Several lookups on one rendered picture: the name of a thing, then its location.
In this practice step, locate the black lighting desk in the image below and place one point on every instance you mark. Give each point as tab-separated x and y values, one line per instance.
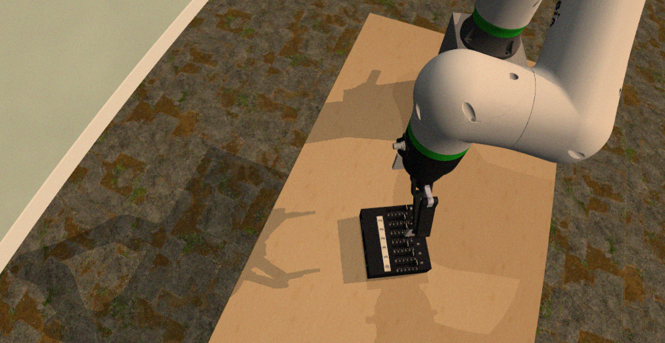
387	251

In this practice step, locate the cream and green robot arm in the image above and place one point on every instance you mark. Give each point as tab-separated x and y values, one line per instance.
561	110

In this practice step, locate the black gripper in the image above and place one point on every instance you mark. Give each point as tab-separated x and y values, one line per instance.
423	208

